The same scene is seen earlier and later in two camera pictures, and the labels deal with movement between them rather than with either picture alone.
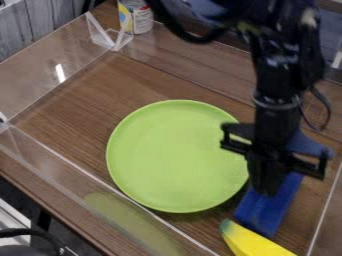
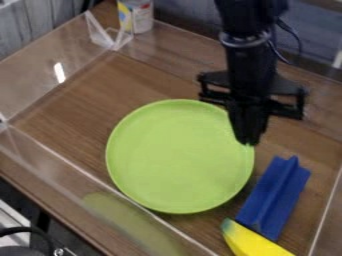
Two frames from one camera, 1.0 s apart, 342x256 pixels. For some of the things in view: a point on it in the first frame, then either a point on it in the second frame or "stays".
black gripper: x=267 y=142 to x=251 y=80
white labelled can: x=135 y=17 stays
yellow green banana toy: x=250 y=243 stays
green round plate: x=165 y=158 stays
